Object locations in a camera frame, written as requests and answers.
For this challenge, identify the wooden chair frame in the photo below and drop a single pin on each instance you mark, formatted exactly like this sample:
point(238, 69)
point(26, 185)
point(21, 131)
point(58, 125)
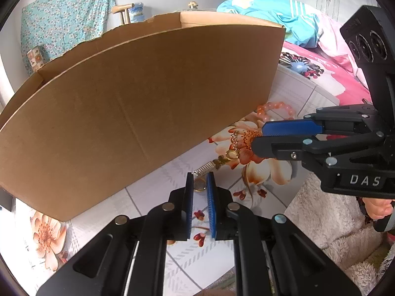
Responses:
point(125, 15)

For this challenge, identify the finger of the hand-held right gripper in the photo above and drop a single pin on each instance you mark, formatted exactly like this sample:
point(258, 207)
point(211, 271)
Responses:
point(290, 128)
point(277, 148)

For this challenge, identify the pink flower-print blanket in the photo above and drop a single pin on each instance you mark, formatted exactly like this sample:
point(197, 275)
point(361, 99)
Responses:
point(327, 55)

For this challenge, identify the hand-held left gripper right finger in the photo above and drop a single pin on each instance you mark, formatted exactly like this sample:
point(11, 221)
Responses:
point(211, 209)

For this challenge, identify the brown cardboard box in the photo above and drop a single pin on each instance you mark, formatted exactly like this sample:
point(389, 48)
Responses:
point(139, 104)

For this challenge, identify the floral plastic tablecloth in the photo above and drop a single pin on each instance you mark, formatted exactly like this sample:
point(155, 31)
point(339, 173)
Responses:
point(271, 197)

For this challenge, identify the person's right hand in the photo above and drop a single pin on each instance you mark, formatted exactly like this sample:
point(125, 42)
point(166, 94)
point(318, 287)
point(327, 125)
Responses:
point(378, 208)

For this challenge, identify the gold-capped glass bottle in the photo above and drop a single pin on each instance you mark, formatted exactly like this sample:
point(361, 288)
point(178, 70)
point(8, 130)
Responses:
point(193, 6)

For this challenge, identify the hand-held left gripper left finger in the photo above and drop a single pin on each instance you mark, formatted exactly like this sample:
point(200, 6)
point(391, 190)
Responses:
point(189, 209)

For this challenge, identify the turquoise cartoon blanket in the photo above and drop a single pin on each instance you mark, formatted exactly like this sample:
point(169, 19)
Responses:
point(262, 12)

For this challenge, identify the teal floral hanging cloth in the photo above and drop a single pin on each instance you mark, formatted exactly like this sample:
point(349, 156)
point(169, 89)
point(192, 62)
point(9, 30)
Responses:
point(68, 15)

